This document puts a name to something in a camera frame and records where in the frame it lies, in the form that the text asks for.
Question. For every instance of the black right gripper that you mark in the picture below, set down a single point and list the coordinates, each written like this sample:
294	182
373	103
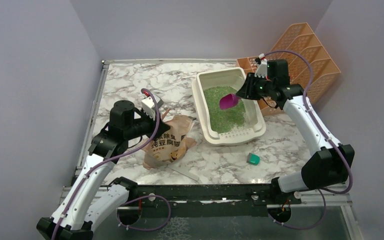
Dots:
247	90

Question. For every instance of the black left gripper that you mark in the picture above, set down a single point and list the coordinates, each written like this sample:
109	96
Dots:
162	127

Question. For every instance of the magenta plastic litter scoop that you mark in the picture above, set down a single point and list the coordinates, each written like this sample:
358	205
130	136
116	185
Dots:
228	101

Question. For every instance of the orange cat litter bag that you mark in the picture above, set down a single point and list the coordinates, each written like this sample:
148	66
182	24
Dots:
172	145

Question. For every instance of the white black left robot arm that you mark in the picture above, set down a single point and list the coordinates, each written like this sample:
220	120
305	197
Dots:
128	130

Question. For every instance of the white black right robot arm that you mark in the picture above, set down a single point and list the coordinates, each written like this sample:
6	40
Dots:
330	161

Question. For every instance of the white plastic litter box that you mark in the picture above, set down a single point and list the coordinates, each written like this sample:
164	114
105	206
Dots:
233	77

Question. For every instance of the green cat litter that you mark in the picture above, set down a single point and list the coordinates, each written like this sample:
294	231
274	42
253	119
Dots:
224	120

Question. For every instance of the small green box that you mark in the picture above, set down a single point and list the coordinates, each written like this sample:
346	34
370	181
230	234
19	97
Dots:
253	159

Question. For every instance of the orange mesh file organizer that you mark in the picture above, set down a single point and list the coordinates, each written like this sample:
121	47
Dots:
300	38

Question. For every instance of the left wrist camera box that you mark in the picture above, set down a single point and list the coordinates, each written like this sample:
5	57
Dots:
148	105

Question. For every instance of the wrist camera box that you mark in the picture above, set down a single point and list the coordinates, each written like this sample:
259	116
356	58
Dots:
148	105
262	66

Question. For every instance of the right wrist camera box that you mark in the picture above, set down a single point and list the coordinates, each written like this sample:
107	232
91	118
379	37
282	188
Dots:
262	66

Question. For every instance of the black metal base rail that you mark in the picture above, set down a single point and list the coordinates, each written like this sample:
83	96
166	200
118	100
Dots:
204	200

